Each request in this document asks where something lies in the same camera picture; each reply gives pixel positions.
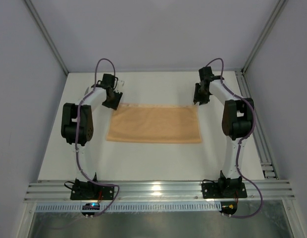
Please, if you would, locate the peach satin cloth napkin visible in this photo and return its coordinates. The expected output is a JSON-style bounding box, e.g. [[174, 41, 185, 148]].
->
[[106, 103, 202, 144]]

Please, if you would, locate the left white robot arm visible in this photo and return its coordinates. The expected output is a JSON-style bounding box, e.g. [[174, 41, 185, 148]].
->
[[61, 73, 123, 201]]

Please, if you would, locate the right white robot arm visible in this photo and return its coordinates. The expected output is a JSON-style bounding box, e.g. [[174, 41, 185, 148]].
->
[[193, 66, 255, 199]]

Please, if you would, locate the left controller board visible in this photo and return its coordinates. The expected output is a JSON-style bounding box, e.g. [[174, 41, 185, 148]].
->
[[81, 202, 100, 218]]

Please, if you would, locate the controller board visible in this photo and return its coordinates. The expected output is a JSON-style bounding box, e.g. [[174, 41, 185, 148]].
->
[[81, 202, 100, 218], [220, 200, 238, 217]]

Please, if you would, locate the right controller board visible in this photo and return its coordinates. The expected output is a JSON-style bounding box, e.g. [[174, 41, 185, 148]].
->
[[220, 200, 238, 217]]

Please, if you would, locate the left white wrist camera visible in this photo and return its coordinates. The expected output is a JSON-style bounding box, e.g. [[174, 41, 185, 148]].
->
[[116, 79, 125, 88]]

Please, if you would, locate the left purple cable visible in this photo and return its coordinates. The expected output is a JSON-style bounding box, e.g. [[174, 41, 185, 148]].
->
[[74, 58, 121, 224]]

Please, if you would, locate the purple cable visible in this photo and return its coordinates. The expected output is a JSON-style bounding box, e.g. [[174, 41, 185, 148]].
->
[[205, 58, 265, 219], [74, 58, 121, 224]]

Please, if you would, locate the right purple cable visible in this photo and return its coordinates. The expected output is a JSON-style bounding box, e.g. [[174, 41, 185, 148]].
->
[[205, 58, 265, 219]]

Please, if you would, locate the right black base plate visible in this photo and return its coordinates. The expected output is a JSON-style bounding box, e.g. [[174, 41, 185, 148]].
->
[[201, 179, 248, 199]]

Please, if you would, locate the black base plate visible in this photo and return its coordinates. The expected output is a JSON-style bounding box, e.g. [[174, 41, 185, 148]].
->
[[201, 179, 248, 199], [70, 182, 115, 200]]

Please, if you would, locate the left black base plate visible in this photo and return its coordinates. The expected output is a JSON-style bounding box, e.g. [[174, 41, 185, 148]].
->
[[70, 182, 115, 200]]

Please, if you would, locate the right side aluminium rail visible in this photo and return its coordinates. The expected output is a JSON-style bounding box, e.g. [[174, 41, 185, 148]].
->
[[235, 71, 279, 180]]

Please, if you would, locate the aluminium rail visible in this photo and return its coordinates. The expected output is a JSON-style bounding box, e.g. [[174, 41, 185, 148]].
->
[[24, 179, 295, 202], [235, 71, 279, 180]]

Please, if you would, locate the left aluminium frame post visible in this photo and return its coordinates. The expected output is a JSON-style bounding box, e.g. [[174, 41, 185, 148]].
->
[[23, 0, 69, 76]]

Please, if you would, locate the aluminium frame post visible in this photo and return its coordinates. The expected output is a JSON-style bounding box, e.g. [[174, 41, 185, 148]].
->
[[241, 0, 288, 75], [23, 0, 69, 76]]

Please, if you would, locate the right aluminium frame post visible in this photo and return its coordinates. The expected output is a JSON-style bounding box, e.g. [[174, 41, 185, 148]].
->
[[241, 0, 288, 75]]

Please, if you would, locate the slotted cable duct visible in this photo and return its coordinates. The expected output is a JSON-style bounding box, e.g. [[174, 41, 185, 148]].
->
[[35, 200, 220, 213]]

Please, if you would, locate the front aluminium rail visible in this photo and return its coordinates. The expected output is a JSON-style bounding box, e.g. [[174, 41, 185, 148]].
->
[[24, 179, 295, 202]]

